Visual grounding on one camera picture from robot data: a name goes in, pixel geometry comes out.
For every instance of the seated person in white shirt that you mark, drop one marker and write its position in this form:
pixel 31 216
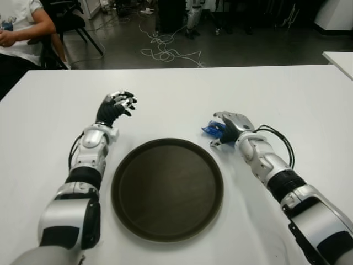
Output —
pixel 19 25

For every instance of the black floor cabinet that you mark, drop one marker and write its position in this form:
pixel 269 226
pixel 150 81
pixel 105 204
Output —
pixel 171 16

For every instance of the black office chair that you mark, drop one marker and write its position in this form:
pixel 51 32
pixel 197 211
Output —
pixel 69 19

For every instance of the white board panel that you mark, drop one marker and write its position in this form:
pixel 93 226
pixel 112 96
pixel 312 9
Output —
pixel 92 8

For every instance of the white side table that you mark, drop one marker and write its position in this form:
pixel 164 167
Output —
pixel 340 62

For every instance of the folded metal stand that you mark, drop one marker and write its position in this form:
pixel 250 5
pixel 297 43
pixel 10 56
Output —
pixel 290 15

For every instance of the white power strip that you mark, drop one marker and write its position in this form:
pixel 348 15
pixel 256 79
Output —
pixel 147 11

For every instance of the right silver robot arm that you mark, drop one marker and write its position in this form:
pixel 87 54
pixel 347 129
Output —
pixel 314 218

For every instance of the round dark brown tray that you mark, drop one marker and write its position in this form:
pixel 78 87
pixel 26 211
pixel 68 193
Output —
pixel 165 190

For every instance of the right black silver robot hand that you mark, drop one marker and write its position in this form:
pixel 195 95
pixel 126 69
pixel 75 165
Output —
pixel 237 124

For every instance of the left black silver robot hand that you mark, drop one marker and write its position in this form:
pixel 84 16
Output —
pixel 107 111

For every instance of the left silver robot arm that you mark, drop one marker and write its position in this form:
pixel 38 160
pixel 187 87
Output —
pixel 66 215

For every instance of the blue Oreo cookie packet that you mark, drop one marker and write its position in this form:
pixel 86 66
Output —
pixel 211 128

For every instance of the white cabinet with black base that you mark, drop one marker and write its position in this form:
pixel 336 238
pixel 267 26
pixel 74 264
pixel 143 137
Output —
pixel 335 13

